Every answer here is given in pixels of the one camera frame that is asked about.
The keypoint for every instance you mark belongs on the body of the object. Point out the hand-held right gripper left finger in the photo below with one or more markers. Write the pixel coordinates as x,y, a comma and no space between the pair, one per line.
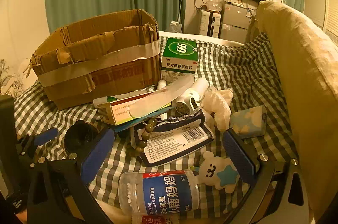
97,151

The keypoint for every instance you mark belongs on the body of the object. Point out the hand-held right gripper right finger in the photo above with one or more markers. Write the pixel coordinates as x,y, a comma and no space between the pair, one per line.
237,155

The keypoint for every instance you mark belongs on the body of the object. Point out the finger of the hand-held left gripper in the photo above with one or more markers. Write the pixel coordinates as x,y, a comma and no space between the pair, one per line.
46,135

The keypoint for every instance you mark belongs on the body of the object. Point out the green medicine sachet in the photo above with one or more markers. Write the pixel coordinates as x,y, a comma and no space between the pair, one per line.
124,127

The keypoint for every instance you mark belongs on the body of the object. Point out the brown cardboard box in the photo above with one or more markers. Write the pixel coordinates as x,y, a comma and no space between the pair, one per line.
118,73

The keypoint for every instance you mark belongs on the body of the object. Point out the black round cup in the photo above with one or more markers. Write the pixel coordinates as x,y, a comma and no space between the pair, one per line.
79,137

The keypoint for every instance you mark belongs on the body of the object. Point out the blue cloud print tissue pack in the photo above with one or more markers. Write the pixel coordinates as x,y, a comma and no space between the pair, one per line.
248,121

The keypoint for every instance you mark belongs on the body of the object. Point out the orange green small carton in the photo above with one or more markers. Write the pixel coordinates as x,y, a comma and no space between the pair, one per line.
116,113

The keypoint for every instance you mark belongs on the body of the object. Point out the crumpled white plastic bag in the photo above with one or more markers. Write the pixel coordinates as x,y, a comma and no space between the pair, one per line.
219,108

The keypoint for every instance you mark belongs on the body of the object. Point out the dark blue barcode packet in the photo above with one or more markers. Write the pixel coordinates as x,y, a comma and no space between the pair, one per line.
174,142

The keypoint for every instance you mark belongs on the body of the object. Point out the clear jar blue label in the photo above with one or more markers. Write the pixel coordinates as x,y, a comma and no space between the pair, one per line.
158,192

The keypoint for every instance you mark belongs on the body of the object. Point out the translucent white comb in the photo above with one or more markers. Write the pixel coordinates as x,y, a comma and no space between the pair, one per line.
153,102

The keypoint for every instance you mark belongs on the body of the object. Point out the small white pill bottle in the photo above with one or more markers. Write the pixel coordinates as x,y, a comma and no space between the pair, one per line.
190,94

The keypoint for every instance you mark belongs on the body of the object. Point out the clear bottle red label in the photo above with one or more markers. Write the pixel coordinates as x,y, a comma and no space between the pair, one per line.
148,220

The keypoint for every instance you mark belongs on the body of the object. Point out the checked blanket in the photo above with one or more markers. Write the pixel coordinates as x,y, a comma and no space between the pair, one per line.
237,68

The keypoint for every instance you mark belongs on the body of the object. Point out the white plastic bottle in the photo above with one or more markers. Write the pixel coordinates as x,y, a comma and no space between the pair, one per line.
161,85

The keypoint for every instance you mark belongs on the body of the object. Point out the green white medicine box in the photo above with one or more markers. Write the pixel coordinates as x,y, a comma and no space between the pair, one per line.
179,65

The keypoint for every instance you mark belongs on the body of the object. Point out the beige pillow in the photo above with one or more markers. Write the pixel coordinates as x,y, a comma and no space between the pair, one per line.
303,68

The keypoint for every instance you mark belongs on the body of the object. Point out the white mattress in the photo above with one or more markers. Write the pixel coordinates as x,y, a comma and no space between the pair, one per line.
190,36

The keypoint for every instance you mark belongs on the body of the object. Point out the white suitcase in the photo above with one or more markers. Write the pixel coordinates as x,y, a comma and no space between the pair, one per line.
208,23

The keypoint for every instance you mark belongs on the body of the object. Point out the grey fridge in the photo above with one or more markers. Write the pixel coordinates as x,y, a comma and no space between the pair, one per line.
235,18

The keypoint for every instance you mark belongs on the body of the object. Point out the clear water bottle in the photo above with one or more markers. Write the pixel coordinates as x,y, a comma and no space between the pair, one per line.
174,28

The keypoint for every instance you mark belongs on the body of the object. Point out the clear plastic bag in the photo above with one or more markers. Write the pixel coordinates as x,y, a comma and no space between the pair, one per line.
212,5

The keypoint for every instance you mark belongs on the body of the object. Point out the white louvred wardrobe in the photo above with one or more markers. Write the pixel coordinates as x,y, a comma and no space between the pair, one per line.
317,2

